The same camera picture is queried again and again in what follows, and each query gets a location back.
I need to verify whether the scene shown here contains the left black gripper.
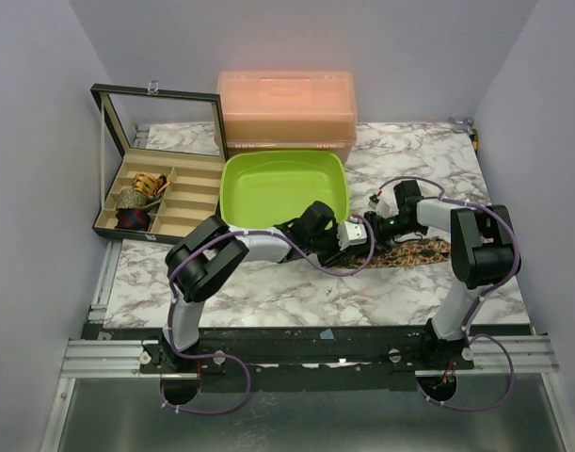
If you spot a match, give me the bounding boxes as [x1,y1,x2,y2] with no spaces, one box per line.
[306,225,351,269]

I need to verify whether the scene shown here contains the floral patterned tie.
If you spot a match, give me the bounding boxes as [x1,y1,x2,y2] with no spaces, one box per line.
[338,236,451,269]

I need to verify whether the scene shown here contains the green plastic tray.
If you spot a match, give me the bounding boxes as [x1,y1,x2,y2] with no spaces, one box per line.
[219,150,350,229]

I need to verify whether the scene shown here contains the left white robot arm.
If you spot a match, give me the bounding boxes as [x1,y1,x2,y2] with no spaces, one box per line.
[162,201,368,372]

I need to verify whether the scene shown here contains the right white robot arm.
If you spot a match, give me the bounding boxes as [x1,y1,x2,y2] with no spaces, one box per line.
[365,177,521,369]

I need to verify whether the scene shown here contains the yellow clamp at corner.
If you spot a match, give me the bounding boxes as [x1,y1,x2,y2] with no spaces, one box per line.
[470,127,479,153]

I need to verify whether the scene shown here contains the orange translucent storage box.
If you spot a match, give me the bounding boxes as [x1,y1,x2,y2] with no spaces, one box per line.
[216,71,358,162]

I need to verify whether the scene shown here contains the black tie organizer case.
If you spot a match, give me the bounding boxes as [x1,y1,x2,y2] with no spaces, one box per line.
[90,82,229,244]

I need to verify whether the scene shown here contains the yellow rolled tie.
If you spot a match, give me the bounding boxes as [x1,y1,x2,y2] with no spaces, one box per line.
[132,172,170,197]

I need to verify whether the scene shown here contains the red navy rolled tie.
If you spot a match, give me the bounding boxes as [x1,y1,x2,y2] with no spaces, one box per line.
[115,208,152,232]

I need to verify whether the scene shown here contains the grey-green rolled tie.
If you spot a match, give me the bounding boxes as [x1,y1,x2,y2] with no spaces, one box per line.
[115,188,162,212]

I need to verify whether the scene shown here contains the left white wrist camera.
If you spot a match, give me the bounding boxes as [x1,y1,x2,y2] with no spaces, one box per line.
[337,218,368,250]

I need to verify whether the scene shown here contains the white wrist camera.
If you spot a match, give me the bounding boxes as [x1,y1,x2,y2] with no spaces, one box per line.
[337,218,368,250]
[368,190,391,218]

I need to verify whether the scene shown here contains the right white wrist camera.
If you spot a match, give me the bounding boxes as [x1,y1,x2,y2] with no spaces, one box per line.
[368,190,391,218]

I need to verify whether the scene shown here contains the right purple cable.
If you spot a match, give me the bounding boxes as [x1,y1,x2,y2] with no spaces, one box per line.
[374,176,522,412]

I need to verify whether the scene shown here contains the purple cable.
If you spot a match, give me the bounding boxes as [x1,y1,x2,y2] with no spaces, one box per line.
[159,214,377,416]
[374,176,522,412]

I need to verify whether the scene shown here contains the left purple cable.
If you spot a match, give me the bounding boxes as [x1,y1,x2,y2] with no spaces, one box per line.
[159,214,377,416]

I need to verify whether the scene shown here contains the black mounting base rail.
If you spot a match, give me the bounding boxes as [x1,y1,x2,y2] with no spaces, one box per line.
[75,325,551,403]

